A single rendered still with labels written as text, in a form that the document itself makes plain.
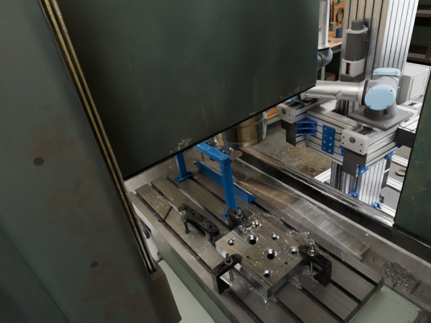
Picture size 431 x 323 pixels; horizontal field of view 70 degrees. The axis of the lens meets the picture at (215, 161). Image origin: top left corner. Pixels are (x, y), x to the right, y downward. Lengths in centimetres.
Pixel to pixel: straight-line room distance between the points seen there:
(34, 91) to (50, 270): 20
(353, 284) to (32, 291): 106
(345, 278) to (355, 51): 114
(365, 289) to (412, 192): 48
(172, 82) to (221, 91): 13
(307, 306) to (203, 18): 96
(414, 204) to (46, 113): 145
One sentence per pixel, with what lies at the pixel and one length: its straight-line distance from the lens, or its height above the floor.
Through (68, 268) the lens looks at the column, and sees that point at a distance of 42.
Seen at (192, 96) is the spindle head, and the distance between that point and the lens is 67.
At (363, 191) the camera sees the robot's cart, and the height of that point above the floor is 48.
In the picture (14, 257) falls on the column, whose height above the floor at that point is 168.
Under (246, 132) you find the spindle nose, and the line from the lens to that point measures 88.
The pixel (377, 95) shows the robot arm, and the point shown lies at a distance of 155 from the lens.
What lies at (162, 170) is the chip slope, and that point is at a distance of 205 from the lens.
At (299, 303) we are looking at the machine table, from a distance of 122.
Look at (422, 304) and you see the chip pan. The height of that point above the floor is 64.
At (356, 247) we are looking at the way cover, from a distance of 168.
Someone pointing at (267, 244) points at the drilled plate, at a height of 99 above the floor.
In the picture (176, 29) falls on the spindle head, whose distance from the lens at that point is 63.
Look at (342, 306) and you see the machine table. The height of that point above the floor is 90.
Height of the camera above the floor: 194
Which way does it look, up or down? 33 degrees down
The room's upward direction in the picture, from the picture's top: 9 degrees counter-clockwise
